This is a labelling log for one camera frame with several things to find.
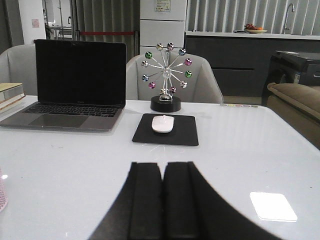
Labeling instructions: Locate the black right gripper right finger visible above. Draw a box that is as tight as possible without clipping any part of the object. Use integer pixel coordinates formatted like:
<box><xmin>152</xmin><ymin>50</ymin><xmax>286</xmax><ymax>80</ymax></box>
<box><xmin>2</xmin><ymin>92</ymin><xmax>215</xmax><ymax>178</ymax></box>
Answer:
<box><xmin>163</xmin><ymin>162</ymin><xmax>278</xmax><ymax>240</ymax></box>

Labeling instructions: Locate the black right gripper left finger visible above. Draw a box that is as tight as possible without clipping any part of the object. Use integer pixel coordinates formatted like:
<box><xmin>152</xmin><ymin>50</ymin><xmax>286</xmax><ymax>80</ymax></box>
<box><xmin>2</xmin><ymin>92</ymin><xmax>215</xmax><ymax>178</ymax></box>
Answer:
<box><xmin>89</xmin><ymin>162</ymin><xmax>163</xmax><ymax>240</ymax></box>

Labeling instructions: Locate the pink mesh pen holder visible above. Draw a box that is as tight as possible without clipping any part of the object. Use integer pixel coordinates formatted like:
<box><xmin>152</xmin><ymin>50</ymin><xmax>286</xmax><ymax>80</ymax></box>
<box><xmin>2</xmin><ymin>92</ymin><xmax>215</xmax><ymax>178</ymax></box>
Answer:
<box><xmin>0</xmin><ymin>171</ymin><xmax>8</xmax><ymax>211</ymax></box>

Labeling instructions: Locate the black mouse pad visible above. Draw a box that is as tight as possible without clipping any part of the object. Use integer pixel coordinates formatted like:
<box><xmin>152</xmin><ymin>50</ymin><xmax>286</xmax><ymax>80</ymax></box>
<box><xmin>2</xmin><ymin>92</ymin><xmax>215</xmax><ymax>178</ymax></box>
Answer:
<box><xmin>132</xmin><ymin>113</ymin><xmax>199</xmax><ymax>146</ymax></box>

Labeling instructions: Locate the white computer mouse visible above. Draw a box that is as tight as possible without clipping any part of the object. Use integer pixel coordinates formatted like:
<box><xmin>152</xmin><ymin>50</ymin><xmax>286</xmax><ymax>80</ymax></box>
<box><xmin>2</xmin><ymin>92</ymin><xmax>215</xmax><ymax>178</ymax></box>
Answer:
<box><xmin>151</xmin><ymin>115</ymin><xmax>175</xmax><ymax>133</ymax></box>

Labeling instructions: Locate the grey armchair right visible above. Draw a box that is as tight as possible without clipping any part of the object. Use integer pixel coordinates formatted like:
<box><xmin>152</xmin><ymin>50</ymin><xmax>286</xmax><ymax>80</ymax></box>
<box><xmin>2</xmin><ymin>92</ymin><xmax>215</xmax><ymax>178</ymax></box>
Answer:
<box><xmin>126</xmin><ymin>50</ymin><xmax>224</xmax><ymax>104</ymax></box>

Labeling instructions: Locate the grey armchair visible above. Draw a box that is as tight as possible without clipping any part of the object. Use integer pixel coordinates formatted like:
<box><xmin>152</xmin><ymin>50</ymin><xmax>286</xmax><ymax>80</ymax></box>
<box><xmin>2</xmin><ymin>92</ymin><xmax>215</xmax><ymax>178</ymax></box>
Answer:
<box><xmin>0</xmin><ymin>43</ymin><xmax>38</xmax><ymax>96</ymax></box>
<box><xmin>126</xmin><ymin>50</ymin><xmax>224</xmax><ymax>104</ymax></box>

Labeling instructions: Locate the grey open laptop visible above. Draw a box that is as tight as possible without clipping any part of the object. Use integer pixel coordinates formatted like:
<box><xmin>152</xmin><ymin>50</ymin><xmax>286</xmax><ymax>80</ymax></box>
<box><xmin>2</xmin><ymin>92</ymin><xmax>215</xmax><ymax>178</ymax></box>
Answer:
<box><xmin>0</xmin><ymin>39</ymin><xmax>127</xmax><ymax>132</ymax></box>

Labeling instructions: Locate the ferris wheel desk toy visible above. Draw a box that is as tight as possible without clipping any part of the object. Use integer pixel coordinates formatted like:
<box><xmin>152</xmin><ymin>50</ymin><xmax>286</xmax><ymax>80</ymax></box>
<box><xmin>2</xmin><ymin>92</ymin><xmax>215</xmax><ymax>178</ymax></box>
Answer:
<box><xmin>141</xmin><ymin>42</ymin><xmax>193</xmax><ymax>113</ymax></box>

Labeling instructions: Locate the top yellow book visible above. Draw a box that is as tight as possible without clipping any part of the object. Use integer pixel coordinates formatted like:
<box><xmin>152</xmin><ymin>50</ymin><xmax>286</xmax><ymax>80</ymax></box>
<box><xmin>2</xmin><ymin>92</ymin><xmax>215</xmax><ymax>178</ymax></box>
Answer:
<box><xmin>0</xmin><ymin>82</ymin><xmax>25</xmax><ymax>112</ymax></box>

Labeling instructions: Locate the red barrier tape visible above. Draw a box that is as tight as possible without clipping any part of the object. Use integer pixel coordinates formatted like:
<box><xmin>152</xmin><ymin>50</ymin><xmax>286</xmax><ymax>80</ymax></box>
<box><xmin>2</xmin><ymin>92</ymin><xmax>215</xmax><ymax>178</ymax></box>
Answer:
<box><xmin>79</xmin><ymin>31</ymin><xmax>136</xmax><ymax>36</ymax></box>

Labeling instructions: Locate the white cabinet column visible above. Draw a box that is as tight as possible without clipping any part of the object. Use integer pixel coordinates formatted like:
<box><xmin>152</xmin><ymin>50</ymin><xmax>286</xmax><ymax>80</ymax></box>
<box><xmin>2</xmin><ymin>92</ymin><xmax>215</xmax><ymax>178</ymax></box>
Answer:
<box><xmin>139</xmin><ymin>0</ymin><xmax>187</xmax><ymax>54</ymax></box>

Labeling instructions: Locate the fruit bowl on counter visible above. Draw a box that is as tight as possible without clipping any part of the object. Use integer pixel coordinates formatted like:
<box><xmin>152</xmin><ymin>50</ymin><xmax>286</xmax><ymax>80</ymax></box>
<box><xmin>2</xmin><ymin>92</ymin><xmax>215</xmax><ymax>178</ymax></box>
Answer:
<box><xmin>244</xmin><ymin>23</ymin><xmax>267</xmax><ymax>34</ymax></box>

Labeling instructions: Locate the grey armchair left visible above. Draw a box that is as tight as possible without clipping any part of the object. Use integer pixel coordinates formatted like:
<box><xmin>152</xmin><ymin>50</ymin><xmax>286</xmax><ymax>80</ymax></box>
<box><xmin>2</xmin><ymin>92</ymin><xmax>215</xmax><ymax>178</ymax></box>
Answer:
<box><xmin>0</xmin><ymin>43</ymin><xmax>38</xmax><ymax>96</ymax></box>

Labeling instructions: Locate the chrome kitchen faucet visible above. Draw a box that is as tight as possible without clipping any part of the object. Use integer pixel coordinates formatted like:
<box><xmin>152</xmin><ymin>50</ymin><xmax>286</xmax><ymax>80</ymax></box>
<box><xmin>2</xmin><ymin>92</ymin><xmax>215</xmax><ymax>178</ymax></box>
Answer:
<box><xmin>281</xmin><ymin>3</ymin><xmax>295</xmax><ymax>34</ymax></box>

